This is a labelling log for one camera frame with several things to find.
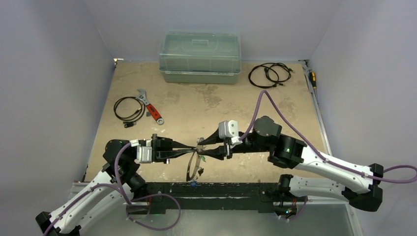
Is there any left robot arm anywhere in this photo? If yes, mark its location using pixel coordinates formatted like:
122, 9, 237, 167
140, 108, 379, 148
35, 135, 197, 236

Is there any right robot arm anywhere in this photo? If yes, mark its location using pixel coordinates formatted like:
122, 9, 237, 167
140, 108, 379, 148
198, 116, 384, 212

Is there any clear lidded green box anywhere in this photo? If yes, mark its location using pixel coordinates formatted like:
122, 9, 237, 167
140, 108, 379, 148
159, 31, 241, 85

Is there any yellow black screwdriver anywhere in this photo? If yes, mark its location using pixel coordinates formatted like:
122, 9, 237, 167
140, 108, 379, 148
308, 71, 317, 89

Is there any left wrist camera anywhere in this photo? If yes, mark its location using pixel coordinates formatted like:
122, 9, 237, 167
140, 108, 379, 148
130, 140, 152, 164

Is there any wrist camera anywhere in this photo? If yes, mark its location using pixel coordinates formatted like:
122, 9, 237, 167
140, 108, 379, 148
218, 120, 242, 147
130, 140, 152, 164

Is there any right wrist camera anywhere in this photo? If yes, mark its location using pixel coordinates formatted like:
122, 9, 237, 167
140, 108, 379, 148
218, 120, 242, 147

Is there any red handled adjustable wrench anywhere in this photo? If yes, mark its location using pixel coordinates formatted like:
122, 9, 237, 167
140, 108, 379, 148
137, 88, 164, 125

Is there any black coiled cable left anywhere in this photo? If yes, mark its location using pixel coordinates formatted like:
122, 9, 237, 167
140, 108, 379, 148
113, 96, 146, 128

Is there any black coiled cable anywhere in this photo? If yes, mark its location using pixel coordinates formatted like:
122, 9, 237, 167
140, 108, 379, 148
248, 62, 293, 89
113, 96, 146, 128

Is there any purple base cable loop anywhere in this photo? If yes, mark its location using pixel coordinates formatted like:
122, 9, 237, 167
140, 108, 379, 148
125, 191, 182, 232

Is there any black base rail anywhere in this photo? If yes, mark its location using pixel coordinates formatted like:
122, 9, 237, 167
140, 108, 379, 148
115, 181, 309, 214

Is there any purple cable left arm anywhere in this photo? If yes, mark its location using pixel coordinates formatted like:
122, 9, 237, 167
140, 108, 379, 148
42, 143, 133, 236

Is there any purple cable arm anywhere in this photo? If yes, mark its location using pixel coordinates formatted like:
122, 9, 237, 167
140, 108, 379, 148
42, 143, 133, 236
239, 89, 417, 184

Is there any black coiled cable right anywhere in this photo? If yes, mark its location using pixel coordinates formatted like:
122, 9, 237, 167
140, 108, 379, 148
248, 62, 293, 89

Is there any aluminium frame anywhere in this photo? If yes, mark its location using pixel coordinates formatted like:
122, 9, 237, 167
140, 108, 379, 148
59, 181, 364, 236

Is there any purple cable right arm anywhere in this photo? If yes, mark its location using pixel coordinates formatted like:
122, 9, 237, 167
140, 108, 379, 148
239, 89, 417, 184

